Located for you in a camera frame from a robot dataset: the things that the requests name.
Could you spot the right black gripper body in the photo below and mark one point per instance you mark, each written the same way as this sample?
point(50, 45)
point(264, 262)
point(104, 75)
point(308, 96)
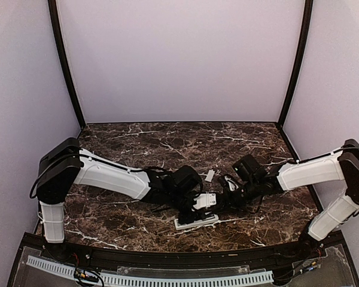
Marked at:
point(237, 201)

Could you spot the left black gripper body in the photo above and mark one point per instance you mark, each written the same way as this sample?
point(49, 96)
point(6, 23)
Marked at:
point(182, 219)

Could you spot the white remote control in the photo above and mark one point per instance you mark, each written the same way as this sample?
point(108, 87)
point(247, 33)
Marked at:
point(202, 222)

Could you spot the white battery cover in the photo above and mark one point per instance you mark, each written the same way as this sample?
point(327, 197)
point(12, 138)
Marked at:
point(210, 175)

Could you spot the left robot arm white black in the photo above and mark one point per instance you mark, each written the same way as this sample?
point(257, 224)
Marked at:
point(69, 164)

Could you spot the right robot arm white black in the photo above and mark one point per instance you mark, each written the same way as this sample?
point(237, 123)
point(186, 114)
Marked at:
point(339, 165)

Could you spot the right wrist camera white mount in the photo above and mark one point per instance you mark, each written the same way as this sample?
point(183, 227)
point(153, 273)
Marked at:
point(229, 183)

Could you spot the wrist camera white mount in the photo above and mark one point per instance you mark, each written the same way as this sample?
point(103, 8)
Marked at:
point(205, 200)
point(229, 183)

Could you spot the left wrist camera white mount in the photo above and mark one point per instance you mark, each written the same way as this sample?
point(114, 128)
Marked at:
point(205, 200)

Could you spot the black front rail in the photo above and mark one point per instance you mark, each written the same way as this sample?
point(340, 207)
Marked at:
point(279, 256)

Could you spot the right black frame post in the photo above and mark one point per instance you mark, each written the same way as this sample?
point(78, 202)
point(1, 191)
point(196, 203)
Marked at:
point(303, 37)

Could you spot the black frame post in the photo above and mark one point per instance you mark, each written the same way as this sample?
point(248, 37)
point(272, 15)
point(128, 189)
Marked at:
point(303, 37)
point(58, 38)

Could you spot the left black frame post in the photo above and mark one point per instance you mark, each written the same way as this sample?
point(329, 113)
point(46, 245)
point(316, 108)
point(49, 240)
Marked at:
point(58, 38)

